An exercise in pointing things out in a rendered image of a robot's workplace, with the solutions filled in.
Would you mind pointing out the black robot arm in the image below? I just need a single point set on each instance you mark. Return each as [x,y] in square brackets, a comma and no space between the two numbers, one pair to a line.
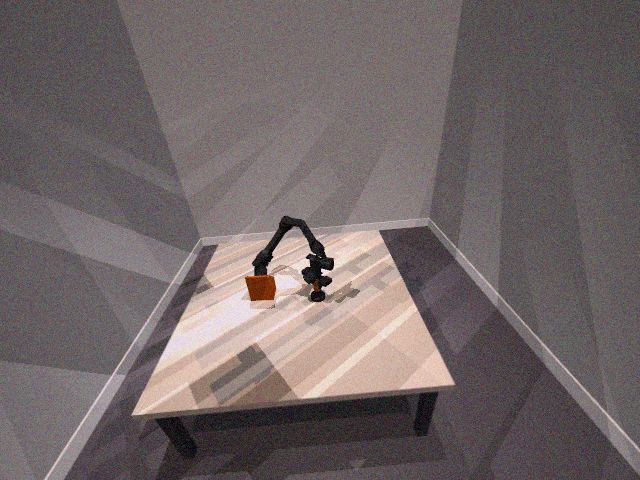
[265,256]

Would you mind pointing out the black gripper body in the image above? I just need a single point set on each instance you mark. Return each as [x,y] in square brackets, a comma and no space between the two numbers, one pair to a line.
[324,280]

